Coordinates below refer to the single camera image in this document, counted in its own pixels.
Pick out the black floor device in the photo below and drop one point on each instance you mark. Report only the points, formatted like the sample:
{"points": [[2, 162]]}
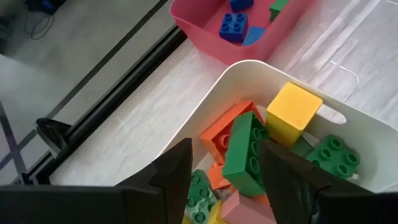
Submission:
{"points": [[43, 4]]}

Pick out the small orange block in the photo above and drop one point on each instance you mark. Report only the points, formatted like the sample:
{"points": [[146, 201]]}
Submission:
{"points": [[217, 177]]}

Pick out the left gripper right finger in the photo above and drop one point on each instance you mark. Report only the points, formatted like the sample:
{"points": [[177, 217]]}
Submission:
{"points": [[292, 193]]}

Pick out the green six-stud block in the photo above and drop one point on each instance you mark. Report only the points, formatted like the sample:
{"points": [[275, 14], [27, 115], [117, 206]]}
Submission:
{"points": [[334, 157]]}

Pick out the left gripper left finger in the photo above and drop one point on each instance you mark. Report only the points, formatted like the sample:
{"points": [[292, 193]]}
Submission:
{"points": [[161, 193]]}

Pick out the light green studded block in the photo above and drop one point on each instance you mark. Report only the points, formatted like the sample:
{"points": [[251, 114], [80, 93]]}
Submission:
{"points": [[200, 193]]}

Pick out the pink plastic bin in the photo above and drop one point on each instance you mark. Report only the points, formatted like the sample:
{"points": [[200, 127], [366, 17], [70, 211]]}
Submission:
{"points": [[217, 46]]}

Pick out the small green block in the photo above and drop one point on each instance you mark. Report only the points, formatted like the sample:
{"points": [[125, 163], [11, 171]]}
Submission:
{"points": [[278, 9]]}

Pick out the yellow smooth block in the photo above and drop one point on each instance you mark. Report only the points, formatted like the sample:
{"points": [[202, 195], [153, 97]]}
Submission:
{"points": [[292, 109]]}

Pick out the salmon red block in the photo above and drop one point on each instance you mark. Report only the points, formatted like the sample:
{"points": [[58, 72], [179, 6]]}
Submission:
{"points": [[245, 208]]}

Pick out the black aluminium table frame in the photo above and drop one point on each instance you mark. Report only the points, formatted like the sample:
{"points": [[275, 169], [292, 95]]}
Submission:
{"points": [[124, 85]]}

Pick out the orange studded block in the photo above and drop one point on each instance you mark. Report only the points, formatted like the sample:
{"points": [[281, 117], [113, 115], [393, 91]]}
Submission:
{"points": [[227, 119]]}

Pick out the light blue curved block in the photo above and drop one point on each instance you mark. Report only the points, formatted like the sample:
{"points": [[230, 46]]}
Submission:
{"points": [[253, 35]]}

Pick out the green eight-stud block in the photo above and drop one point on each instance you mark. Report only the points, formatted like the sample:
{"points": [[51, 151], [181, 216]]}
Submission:
{"points": [[242, 161]]}

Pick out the small blue studded block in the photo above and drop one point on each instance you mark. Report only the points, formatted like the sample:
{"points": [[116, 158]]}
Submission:
{"points": [[233, 28]]}

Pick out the black frame clamp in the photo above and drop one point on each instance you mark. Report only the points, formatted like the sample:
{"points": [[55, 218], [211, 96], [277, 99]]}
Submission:
{"points": [[51, 133]]}

